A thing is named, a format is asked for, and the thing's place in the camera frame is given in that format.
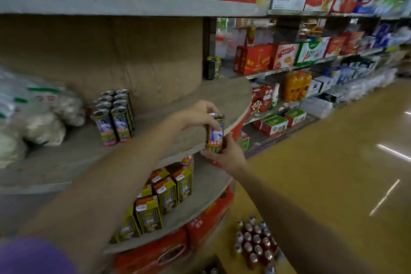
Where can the person's right forearm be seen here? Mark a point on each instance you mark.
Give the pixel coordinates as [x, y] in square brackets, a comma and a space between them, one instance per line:
[289, 228]

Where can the person's left hand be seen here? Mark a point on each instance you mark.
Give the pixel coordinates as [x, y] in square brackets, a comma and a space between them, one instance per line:
[192, 116]

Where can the small red box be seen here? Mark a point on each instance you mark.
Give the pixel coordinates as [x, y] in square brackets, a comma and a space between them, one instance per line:
[334, 46]
[352, 42]

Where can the person's right thumb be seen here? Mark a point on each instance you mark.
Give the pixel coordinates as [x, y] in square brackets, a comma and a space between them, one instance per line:
[210, 154]

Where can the long metal shelving unit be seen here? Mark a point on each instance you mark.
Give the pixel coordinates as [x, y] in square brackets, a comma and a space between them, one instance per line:
[321, 62]

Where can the person's left forearm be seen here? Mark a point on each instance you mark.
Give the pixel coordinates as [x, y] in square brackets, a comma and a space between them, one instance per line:
[106, 180]

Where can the green can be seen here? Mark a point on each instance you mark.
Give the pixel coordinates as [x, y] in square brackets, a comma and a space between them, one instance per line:
[217, 66]

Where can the row of white packets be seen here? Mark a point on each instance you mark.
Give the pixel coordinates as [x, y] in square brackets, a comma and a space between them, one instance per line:
[362, 86]

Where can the orange and white box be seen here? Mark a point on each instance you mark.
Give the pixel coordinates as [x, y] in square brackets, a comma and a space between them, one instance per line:
[284, 55]

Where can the pile of clear plastic bags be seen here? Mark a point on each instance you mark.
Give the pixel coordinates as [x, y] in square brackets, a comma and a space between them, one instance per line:
[35, 113]

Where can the green and white box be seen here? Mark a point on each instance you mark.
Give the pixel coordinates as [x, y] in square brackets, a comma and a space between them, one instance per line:
[310, 52]

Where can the person's right hand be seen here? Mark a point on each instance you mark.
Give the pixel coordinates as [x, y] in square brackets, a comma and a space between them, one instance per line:
[231, 158]

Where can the printed drink can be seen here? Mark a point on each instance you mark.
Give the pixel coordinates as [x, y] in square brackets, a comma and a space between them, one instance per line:
[214, 135]

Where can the cluster of red-white cans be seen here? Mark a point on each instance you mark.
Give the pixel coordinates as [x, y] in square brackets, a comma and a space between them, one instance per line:
[257, 241]

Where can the row of blue-green packs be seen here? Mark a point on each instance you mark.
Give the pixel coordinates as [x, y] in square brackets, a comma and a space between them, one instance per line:
[382, 2]

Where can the red carton with white edge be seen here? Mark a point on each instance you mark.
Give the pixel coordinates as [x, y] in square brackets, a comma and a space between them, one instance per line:
[239, 126]

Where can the purple sleeve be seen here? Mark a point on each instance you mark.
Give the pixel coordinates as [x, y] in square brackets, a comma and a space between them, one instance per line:
[32, 256]

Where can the orange juice bottle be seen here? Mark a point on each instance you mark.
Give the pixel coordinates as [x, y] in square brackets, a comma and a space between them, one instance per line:
[289, 87]
[298, 86]
[305, 85]

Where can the group of printed cans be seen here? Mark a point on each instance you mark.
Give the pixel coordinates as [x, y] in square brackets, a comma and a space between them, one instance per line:
[114, 116]

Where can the person's left fingers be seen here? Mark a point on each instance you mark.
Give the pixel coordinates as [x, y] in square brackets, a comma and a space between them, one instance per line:
[210, 108]

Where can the red cartoon face box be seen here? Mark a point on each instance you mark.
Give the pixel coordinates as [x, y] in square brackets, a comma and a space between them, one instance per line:
[260, 98]

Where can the white box with green lid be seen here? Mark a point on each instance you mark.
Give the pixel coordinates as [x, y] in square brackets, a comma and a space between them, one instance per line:
[295, 118]
[274, 125]
[257, 121]

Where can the row of blue packs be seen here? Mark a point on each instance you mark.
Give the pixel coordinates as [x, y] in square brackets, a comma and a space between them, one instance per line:
[385, 37]

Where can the row of blue-white boxes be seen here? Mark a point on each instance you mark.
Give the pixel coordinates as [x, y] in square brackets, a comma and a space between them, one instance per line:
[351, 70]

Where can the plain white box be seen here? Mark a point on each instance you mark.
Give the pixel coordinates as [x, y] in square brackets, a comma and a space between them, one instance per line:
[314, 87]
[326, 82]

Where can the round grey tiered shelf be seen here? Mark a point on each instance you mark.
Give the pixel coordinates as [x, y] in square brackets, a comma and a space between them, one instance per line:
[154, 58]

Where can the group of yellow-green drink cartons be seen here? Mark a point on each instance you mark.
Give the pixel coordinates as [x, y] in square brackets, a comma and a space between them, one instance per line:
[163, 193]

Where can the large red carton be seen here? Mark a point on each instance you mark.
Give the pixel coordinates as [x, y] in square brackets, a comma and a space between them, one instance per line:
[208, 216]
[151, 253]

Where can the row of clear plastic bottles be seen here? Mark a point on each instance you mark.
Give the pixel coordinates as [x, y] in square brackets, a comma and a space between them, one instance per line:
[229, 39]

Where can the flat white box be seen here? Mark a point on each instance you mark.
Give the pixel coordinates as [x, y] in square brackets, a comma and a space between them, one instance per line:
[316, 107]

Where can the dark bottle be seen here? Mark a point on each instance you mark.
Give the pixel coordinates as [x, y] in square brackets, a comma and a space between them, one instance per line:
[210, 68]

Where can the small green box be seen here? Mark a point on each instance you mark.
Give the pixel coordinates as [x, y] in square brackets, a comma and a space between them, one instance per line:
[245, 142]

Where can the white bottle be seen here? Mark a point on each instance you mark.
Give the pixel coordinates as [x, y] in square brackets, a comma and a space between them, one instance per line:
[275, 95]

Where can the red box with yellow print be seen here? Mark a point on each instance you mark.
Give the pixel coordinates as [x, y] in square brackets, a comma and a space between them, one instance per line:
[253, 58]

